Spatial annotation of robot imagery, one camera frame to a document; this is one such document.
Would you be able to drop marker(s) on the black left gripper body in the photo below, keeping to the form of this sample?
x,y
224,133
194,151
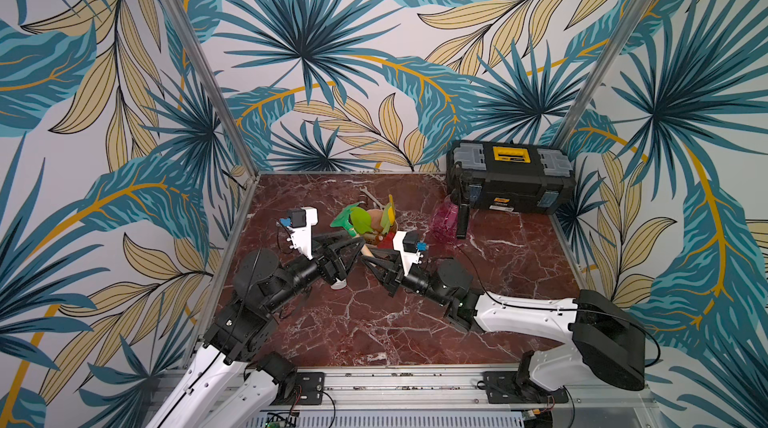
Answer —
x,y
330,271

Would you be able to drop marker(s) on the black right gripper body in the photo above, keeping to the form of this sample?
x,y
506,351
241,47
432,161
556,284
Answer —
x,y
395,270

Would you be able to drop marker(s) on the terracotta plastic flower pot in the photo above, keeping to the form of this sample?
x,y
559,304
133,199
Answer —
x,y
376,236

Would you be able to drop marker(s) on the green toy rake wooden handle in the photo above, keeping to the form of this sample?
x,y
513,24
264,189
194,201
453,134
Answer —
x,y
342,221

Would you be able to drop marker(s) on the white trigger spray bottle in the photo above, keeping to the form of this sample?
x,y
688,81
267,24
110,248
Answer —
x,y
340,282

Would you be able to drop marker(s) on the green toy trowel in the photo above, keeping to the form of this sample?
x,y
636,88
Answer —
x,y
361,220

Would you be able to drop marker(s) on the yellow toy shovel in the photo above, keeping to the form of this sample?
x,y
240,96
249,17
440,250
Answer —
x,y
391,206

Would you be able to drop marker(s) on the pink pressure spray bottle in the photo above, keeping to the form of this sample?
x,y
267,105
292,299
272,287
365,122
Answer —
x,y
450,221

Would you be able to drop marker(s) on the red toy shovel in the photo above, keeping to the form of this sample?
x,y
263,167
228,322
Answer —
x,y
387,242

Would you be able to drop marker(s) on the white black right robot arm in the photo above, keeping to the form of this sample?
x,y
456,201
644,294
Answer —
x,y
596,339

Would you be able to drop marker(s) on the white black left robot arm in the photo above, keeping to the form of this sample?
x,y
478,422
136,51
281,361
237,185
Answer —
x,y
240,320

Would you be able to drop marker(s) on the silver open-end wrench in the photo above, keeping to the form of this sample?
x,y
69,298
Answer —
x,y
372,198

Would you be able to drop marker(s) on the black deli toolbox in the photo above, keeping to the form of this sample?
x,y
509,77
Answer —
x,y
508,177

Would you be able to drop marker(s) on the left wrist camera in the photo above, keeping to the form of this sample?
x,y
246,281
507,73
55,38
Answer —
x,y
299,224

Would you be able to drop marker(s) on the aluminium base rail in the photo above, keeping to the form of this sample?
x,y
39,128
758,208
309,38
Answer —
x,y
477,395

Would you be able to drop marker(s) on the aluminium corner post right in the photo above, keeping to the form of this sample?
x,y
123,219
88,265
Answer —
x,y
624,29

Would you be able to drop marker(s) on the aluminium corner post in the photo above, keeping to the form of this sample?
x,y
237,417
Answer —
x,y
176,14
624,29

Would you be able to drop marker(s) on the aluminium corner post left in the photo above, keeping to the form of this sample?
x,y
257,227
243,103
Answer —
x,y
176,14

